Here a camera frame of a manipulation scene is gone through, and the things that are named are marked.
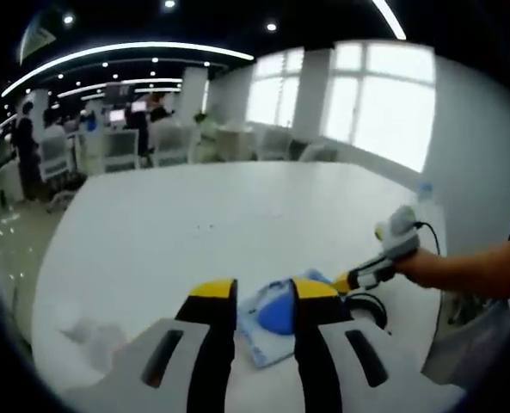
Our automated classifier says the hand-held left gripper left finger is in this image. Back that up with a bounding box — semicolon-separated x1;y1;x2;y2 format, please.
65;278;238;413

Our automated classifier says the clear package blue oval pad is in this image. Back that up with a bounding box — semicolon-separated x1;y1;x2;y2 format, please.
237;268;338;370

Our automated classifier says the narrow window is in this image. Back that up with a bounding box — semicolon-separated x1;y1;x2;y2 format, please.
245;46;305;129

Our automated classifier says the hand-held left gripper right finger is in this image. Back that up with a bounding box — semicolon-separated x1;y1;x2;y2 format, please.
291;277;463;413

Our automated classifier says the wide window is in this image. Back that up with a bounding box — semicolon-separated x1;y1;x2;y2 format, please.
325;40;436;174

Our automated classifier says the small bottle blue cap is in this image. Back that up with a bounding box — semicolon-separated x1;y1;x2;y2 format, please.
415;181;436;217

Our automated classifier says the green potted plant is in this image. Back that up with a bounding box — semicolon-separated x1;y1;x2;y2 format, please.
193;109;218;133

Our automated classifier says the grey chair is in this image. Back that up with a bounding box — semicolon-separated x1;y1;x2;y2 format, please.
421;296;510;387

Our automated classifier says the curved ceiling light strip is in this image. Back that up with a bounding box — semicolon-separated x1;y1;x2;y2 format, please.
0;41;255;98

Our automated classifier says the white table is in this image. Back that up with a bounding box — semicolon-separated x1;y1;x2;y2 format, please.
30;159;449;413

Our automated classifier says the black cable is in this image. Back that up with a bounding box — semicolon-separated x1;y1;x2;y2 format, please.
344;292;390;335

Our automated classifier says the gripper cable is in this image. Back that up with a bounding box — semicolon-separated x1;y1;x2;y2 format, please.
413;219;443;258

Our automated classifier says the ceiling air conditioner unit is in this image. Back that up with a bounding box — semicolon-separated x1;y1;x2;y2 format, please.
19;16;58;65

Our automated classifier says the white mesh office chair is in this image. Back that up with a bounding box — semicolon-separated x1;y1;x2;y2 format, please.
102;128;140;172
152;123;196;168
40;127;74;182

